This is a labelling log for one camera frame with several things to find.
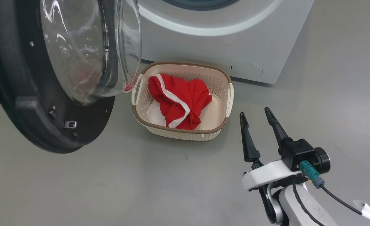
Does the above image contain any white front-load washing machine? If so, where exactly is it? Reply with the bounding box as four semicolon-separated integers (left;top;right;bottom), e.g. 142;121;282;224
138;0;315;84

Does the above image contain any cream perforated laundry basket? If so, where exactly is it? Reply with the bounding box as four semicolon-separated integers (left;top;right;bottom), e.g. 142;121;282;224
131;61;234;141

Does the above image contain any red garment with white stripe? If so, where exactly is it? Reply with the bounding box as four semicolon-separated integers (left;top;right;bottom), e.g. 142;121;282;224
148;73;212;130

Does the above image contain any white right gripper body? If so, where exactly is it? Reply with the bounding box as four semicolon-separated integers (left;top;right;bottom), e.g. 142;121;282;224
242;160;303;225

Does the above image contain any round black glass washer door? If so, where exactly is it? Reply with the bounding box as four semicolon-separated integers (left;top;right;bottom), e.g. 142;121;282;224
0;0;141;154

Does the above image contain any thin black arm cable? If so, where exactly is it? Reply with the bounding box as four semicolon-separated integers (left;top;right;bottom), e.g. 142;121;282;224
292;184;325;226

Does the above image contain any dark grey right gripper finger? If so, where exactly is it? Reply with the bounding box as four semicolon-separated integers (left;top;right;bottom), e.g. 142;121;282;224
239;112;261;163
264;107;293;156

